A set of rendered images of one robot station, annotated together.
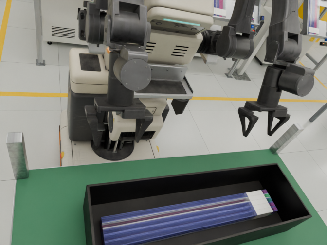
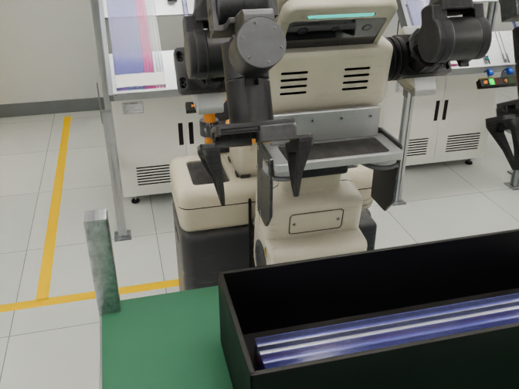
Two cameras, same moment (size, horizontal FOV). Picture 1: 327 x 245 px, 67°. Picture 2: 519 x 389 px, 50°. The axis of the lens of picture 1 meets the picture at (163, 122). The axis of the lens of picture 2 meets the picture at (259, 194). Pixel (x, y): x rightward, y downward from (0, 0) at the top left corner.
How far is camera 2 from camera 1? 30 cm
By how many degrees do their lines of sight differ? 23
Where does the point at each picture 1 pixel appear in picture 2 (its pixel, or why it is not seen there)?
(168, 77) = (347, 132)
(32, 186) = (128, 321)
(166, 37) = (323, 55)
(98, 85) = (227, 207)
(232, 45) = (446, 32)
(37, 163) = not seen: outside the picture
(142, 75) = (271, 41)
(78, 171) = (205, 295)
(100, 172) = not seen: hidden behind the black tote
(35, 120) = not seen: hidden behind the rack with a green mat
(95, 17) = (196, 33)
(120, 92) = (247, 97)
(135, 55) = (253, 13)
